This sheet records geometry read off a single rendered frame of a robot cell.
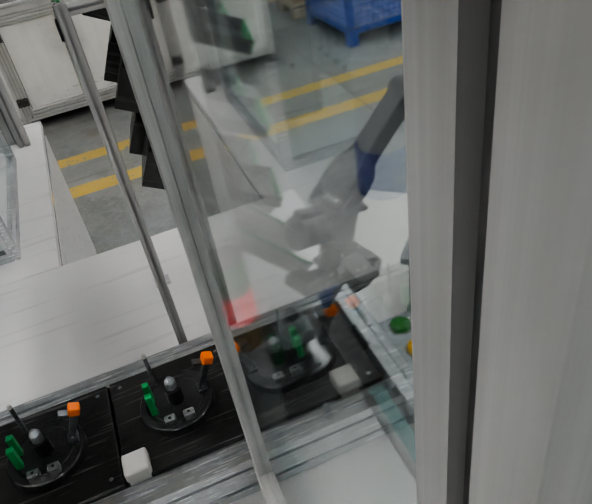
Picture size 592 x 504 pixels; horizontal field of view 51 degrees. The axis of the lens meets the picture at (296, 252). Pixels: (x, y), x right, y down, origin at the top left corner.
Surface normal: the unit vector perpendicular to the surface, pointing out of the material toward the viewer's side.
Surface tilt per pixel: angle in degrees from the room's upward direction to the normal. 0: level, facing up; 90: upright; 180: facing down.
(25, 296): 0
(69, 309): 0
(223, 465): 0
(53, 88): 90
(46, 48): 90
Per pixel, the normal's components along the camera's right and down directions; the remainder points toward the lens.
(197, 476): -0.14, -0.77
